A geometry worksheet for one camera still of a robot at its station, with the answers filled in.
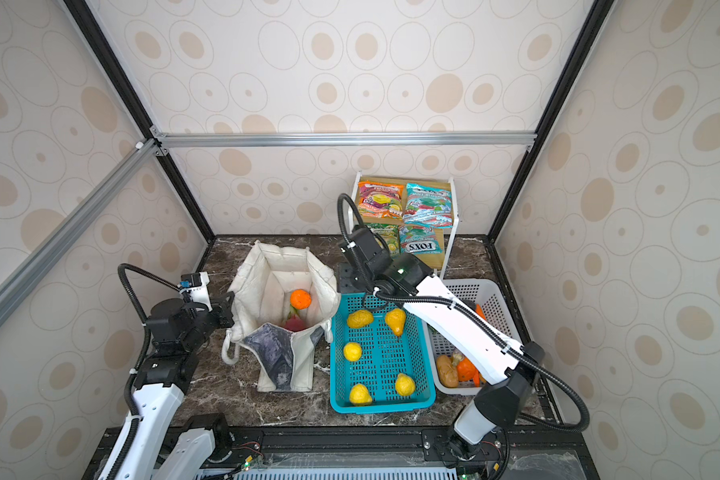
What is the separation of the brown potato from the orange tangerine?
1.48ft

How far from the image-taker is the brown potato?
77 cm

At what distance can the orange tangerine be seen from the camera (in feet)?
3.16
